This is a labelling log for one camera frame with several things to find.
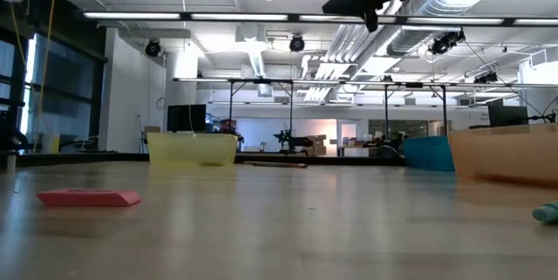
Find black aluminium table frame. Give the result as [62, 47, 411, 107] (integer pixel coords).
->
[0, 151, 407, 168]

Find light green pen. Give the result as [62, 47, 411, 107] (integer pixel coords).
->
[531, 201, 558, 224]

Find yellow hanging cable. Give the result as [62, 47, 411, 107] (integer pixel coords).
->
[32, 0, 58, 153]

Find black background rig frame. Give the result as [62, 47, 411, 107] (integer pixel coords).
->
[173, 77, 450, 144]

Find yellow translucent plastic bin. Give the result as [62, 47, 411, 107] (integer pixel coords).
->
[146, 132, 239, 168]

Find black ceiling camera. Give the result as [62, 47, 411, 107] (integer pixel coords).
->
[144, 38, 162, 58]
[289, 33, 306, 53]
[427, 29, 466, 57]

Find silver ventilation duct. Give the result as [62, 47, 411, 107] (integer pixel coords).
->
[383, 0, 511, 58]

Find orange translucent plastic bin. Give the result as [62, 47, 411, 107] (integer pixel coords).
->
[447, 122, 558, 188]

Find pink eraser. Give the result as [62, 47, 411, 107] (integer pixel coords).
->
[36, 188, 143, 208]

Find cardboard boxes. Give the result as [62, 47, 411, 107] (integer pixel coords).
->
[304, 133, 329, 157]

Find teal plastic bin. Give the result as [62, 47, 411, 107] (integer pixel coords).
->
[402, 135, 457, 173]

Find yellow container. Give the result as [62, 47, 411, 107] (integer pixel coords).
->
[42, 133, 61, 155]

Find black overhead light bar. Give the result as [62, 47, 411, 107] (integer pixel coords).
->
[80, 9, 558, 29]

